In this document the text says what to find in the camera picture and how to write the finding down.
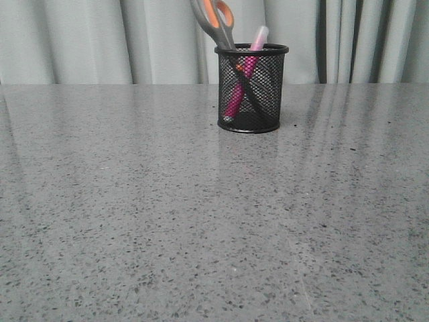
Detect pink marker pen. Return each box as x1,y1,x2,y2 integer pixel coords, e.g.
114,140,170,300
223,25,269,123

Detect grey curtain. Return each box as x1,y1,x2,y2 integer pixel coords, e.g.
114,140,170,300
1,1,428,85

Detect grey orange scissors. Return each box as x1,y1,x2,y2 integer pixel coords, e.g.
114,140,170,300
190,0,274,127

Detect black mesh pen holder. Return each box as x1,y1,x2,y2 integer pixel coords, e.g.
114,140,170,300
214,44,289,133

